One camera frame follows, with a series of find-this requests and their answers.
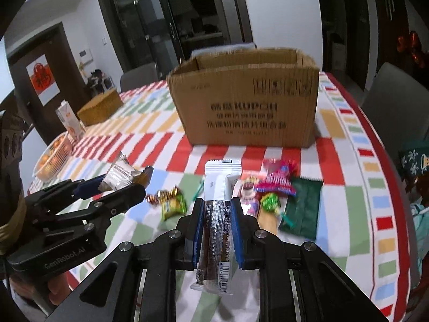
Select green printed cushion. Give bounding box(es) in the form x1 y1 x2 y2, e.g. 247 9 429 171
398 139 429 178

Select dark green snack packet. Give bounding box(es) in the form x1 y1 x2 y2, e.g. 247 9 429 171
278 176 324 240

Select green yellow candy packet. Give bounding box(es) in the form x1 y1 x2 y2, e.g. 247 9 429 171
160 188 187 222

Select tan snack packet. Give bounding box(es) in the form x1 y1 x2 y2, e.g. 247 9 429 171
256 204 280 237

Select white bin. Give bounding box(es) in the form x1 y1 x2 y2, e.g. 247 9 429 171
332 42 346 72

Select grey dining chair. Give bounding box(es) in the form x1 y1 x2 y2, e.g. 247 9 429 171
201 42 258 52
120 62 159 92
360 62 429 182

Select red gold candy wrapper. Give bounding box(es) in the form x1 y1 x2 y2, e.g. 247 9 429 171
145 189 170 205

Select person's left hand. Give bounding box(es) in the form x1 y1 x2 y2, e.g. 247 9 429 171
8 268 69 312

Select green lollipop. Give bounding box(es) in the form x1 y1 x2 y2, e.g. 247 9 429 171
261 193 294 227

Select clear plastic fruit bowl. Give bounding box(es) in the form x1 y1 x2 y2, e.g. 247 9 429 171
32 131 74 183

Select woven straw box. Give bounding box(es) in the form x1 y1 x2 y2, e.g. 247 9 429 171
76 87 124 127

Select green plastic stick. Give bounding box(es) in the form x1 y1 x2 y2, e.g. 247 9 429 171
193 179 206 203

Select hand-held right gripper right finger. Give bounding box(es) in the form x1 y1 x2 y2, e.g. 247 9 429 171
231 197 389 322

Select white orange drink carton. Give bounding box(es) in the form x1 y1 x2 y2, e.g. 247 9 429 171
55 101 84 141

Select red white snack packet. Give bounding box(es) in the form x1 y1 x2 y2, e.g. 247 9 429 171
239 174 265 217

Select red white door poster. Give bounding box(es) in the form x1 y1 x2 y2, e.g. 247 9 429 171
26 54 61 104

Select red foil balloons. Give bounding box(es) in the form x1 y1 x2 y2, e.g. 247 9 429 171
397 30 429 69

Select magenta candy packet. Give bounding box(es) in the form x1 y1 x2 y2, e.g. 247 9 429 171
255 159 299 195

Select teal cloth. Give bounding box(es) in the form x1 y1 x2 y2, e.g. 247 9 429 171
409 196 429 242

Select white biscuit packet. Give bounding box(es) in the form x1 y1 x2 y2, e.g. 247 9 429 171
102 152 154 192

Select brown wooden door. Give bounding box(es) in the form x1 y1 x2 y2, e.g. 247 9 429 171
7 22 91 145

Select silver brown snack bar packet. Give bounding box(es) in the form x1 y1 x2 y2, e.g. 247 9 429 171
190 159 242 296

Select cardboard box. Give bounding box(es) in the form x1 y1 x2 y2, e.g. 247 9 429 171
167 47 320 149

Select white storage shelf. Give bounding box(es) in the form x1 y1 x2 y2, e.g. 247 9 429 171
85 69 114 96

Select pile of oranges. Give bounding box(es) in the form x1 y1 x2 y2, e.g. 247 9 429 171
37 134 69 175

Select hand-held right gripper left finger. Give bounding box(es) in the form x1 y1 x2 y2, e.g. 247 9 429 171
45 198 205 322

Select dark wooden cabinet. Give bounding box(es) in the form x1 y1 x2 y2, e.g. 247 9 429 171
369 0 429 74

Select glass sliding door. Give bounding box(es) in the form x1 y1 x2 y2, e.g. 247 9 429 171
95 0 255 71

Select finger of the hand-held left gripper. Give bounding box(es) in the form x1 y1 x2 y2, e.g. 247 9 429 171
25 174 108 222
34 184 147 239

